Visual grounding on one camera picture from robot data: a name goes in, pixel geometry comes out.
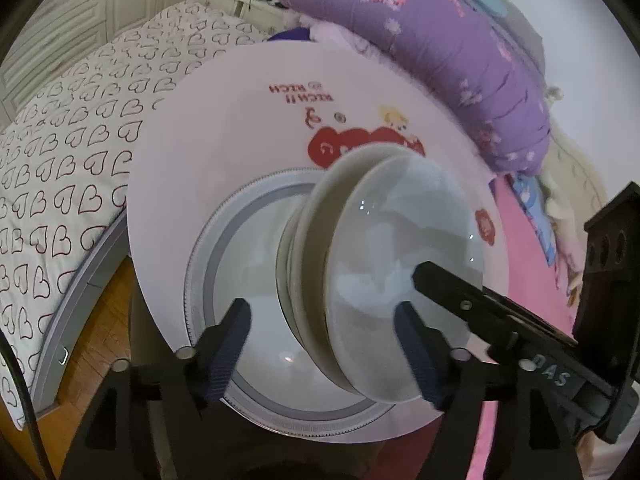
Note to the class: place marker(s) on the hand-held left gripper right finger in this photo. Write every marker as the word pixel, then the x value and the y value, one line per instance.
pixel 420 355

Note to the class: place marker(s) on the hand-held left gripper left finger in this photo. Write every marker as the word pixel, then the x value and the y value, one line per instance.
pixel 227 350

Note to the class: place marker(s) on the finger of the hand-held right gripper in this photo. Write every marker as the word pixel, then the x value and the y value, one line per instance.
pixel 465 300

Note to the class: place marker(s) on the grey rimmed white plate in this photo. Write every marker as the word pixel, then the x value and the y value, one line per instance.
pixel 235 260

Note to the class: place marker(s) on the white ceramic bowl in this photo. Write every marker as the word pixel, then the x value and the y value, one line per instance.
pixel 400 220
pixel 330 185
pixel 286 270

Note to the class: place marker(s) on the bright pink blanket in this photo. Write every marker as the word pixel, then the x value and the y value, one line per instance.
pixel 525 280

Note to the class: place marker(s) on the blue printed cloth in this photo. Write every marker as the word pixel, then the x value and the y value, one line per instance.
pixel 532 205

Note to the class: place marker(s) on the cream headboard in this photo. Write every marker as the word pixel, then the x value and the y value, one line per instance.
pixel 585 160

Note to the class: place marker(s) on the round pink table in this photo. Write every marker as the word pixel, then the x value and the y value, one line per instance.
pixel 225 125

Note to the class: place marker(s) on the heart print mattress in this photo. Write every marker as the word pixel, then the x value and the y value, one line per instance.
pixel 75 160

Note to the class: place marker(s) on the purple floral quilt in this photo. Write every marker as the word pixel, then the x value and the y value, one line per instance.
pixel 425 35

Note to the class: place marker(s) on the grey floral pillow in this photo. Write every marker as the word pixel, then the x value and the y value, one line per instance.
pixel 500 5

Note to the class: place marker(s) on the cream panelled wardrobe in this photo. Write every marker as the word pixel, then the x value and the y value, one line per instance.
pixel 65 25

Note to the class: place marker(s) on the grey bed frame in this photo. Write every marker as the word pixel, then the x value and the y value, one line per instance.
pixel 85 300

